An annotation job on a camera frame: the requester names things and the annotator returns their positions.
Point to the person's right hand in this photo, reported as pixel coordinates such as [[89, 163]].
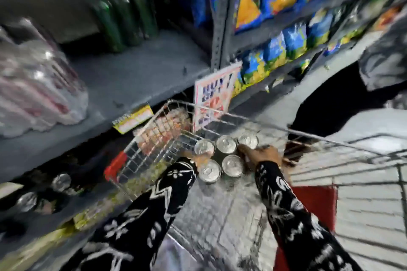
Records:
[[264, 154]]

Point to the white and red sale sign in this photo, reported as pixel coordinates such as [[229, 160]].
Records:
[[214, 96]]

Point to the pack of silver-top cans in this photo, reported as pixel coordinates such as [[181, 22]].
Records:
[[226, 156]]

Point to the red cart corner bumper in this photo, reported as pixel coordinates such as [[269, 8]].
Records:
[[115, 166]]

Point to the row of small blue-green snack bags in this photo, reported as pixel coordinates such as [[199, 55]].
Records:
[[286, 48]]

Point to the red cart seat flap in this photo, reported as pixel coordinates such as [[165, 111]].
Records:
[[316, 204]]

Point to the person's left forearm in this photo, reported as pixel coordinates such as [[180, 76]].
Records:
[[143, 216]]

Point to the green bottle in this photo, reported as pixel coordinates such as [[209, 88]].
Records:
[[127, 18], [107, 24], [144, 13]]

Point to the silver-top can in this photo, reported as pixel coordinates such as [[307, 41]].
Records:
[[27, 201], [61, 182]]

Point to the person's right fingers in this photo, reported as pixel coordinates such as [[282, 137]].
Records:
[[248, 155]]

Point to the person's left hand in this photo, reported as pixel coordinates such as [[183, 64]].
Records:
[[199, 158]]

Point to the plastic-wrapped pack of bottles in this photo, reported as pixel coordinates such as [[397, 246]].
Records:
[[35, 83]]

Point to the grey metal shelf unit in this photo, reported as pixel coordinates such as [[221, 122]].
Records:
[[136, 74]]

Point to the orange wrapped food pack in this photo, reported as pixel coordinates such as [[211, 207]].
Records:
[[162, 131]]

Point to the yellow shelf price tag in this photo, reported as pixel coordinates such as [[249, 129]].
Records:
[[133, 119]]

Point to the person's right forearm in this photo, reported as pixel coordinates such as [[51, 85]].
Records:
[[292, 216]]

